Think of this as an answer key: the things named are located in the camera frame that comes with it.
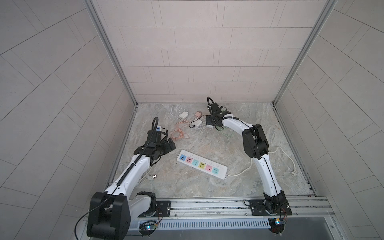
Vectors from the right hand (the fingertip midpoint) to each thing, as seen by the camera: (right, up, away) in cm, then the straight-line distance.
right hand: (209, 121), depth 106 cm
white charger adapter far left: (-19, +4, +2) cm, 20 cm away
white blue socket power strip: (-28, -2, -33) cm, 43 cm away
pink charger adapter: (-8, +5, +2) cm, 10 cm away
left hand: (-22, -12, -21) cm, 33 cm away
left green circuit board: (-30, -45, -42) cm, 68 cm away
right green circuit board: (+29, -47, -38) cm, 67 cm away
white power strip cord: (+45, -28, -26) cm, 58 cm away
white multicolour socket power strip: (-15, -20, -21) cm, 33 cm away
